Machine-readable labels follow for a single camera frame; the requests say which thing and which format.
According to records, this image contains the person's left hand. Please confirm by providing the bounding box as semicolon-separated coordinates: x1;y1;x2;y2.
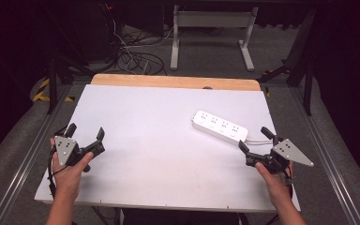
49;137;95;201

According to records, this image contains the tangle of floor cables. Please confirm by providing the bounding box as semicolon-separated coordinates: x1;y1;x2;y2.
112;18;174;76

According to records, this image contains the yellow black hazard tape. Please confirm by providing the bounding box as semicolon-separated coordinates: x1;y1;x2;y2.
32;78;76;103

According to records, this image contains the black equipment cabinet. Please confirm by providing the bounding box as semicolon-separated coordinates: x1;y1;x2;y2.
71;0;124;61

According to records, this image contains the white metal desk frame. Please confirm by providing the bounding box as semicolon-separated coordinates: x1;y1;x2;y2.
170;4;260;72

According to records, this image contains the white power strip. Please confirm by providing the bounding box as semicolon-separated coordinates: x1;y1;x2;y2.
191;110;249;146

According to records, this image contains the white table cover board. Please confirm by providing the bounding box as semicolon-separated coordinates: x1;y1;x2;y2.
33;83;302;214

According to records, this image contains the black metal stand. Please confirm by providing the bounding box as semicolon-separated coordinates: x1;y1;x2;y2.
46;54;97;115
257;7;317;116

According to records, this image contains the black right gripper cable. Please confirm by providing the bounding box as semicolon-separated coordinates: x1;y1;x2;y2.
281;162;295;201

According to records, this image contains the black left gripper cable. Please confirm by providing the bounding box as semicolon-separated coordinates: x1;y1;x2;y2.
47;146;69;200

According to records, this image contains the white power strip cable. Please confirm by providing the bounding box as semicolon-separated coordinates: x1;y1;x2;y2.
245;137;275;145

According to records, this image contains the person's right hand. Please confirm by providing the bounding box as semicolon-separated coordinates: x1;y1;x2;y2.
254;160;294;204

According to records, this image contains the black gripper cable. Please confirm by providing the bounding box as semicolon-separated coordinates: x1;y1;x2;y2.
281;162;295;201
47;146;69;200

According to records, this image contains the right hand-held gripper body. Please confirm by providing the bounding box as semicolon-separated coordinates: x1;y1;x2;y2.
245;137;315;176

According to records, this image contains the aluminium floor rail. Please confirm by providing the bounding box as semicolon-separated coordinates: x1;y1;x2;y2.
289;87;360;225
0;83;73;225

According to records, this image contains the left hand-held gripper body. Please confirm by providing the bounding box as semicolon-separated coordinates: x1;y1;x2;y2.
53;136;106;173

